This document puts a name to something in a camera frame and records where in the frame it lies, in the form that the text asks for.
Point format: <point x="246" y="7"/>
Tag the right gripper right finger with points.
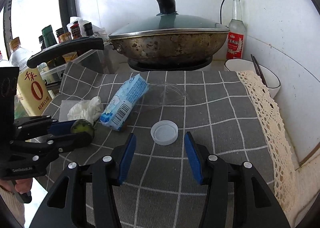
<point x="254" y="203"/>

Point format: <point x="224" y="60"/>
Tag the wok with black handle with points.
<point x="155" y="48"/>

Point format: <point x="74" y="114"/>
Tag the red-cap sauce bottle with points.
<point x="75" y="31"/>

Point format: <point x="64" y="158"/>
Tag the black-cap sauce bottle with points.
<point x="88" y="29"/>

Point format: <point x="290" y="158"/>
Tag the cream knit sleeve forearm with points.
<point x="15" y="207"/>

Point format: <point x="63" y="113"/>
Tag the clear plastic condiment tray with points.
<point x="93" y="60"/>

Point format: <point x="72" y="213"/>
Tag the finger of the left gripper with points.
<point x="61" y="128"/>
<point x="67" y="142"/>

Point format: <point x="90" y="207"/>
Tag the white bottle cap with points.
<point x="164" y="132"/>

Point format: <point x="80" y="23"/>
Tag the dark chopsticks pair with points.
<point x="258" y="70"/>

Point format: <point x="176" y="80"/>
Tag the red-label glass liquor bottle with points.
<point x="237" y="33"/>

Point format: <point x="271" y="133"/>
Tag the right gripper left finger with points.
<point x="65" y="203"/>

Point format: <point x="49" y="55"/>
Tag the green cucumber end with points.
<point x="83" y="129"/>

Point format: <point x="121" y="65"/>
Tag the green-cap sauce bottle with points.
<point x="49" y="40"/>

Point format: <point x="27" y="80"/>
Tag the grey checked lace cloth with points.
<point x="230" y="113"/>

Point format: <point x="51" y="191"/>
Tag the person's left hand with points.
<point x="21" y="186"/>

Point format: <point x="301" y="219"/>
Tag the yellow-label oil bottle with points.
<point x="31" y="89"/>

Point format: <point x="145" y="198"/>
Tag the clear plastic lid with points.
<point x="161" y="95"/>

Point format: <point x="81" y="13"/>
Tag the glass wok lid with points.
<point x="168" y="21"/>

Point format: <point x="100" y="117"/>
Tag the crumpled white tissue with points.
<point x="89" y="110"/>

